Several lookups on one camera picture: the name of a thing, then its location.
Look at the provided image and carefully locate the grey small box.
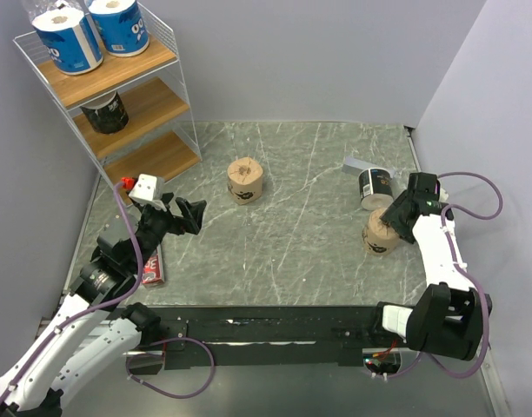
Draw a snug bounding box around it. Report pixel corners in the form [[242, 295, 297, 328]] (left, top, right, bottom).
[[342, 156, 396, 177]]

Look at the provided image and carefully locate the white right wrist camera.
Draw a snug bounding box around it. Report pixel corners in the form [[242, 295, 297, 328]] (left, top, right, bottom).
[[436, 182, 449, 202]]

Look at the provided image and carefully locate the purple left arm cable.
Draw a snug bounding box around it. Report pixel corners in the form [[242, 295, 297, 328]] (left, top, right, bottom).
[[0, 182, 145, 417]]

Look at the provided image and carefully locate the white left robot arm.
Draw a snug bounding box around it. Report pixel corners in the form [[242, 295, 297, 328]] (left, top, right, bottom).
[[0, 193, 207, 416]]

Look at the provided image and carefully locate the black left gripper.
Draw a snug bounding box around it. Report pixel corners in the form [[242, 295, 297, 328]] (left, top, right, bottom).
[[130, 192, 206, 271]]

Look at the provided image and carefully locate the white wire wooden shelf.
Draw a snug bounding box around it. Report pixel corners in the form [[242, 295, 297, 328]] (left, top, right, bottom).
[[13, 4, 202, 186]]

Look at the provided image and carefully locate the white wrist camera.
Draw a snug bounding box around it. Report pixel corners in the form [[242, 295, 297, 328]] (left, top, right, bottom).
[[436, 182, 449, 202], [121, 174, 164, 206]]

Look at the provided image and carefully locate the blue monster paper roll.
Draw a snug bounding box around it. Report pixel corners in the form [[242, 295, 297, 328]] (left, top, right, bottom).
[[85, 0, 150, 57]]

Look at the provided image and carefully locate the brown wrapped paper roll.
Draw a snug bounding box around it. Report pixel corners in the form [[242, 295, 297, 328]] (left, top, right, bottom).
[[227, 156, 264, 205]]

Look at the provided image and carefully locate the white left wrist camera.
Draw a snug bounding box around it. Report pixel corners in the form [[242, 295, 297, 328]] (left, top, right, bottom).
[[121, 174, 164, 206]]

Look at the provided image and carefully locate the red toothpaste box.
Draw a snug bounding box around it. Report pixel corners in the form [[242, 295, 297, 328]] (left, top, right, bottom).
[[142, 246, 165, 287]]

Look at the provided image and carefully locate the black paper roll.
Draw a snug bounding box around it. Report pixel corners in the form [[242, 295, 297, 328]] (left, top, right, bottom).
[[358, 168, 394, 211], [81, 90, 129, 135]]

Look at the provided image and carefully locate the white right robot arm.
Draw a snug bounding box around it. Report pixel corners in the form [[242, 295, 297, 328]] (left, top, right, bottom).
[[368, 172, 492, 361]]

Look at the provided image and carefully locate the brown paper roll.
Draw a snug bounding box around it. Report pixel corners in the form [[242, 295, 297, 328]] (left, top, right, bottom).
[[227, 156, 264, 205], [362, 208, 400, 255]]

